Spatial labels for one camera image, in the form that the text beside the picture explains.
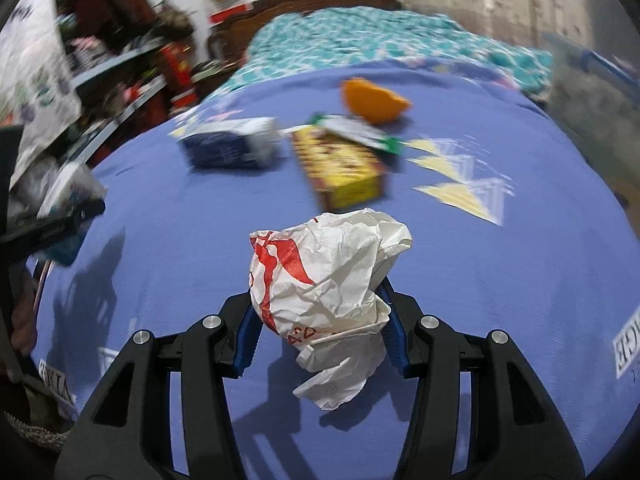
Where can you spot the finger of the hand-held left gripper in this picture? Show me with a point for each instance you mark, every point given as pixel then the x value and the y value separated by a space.
pixel 45 232

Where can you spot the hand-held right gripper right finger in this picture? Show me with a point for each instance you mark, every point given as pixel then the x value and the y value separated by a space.
pixel 397 342

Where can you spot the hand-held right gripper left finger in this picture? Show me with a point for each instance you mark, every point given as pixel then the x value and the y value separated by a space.
pixel 245 347

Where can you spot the yellow cardboard box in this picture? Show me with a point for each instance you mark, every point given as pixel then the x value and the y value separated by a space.
pixel 340 170

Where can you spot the dark blue milk carton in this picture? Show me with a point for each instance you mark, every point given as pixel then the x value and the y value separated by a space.
pixel 225 145

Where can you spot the green white wrapper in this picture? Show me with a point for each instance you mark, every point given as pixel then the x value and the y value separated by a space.
pixel 360 132

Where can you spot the orange fruit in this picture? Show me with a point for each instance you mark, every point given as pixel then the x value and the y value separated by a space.
pixel 372 102

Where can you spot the black smartphone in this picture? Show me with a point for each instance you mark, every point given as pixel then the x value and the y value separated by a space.
pixel 39 285

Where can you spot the white floral cloth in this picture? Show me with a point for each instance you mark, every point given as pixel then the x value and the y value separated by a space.
pixel 35 85

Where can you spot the grey metal shelf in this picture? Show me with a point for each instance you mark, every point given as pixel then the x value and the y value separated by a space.
pixel 125 52

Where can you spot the red bag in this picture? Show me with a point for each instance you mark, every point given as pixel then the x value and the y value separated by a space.
pixel 177 75

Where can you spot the dark wooden nightstand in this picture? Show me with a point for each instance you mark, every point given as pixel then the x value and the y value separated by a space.
pixel 210 80

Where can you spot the dark red hanging clothes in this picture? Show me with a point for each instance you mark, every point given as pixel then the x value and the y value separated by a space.
pixel 115 0

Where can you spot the teal patterned quilt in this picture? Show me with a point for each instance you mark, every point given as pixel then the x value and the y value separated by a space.
pixel 350 35

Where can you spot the clear plastic storage box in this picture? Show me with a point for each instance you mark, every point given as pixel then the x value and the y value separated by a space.
pixel 590 90

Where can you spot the carved wooden headboard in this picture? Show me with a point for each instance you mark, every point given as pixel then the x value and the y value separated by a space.
pixel 280 5

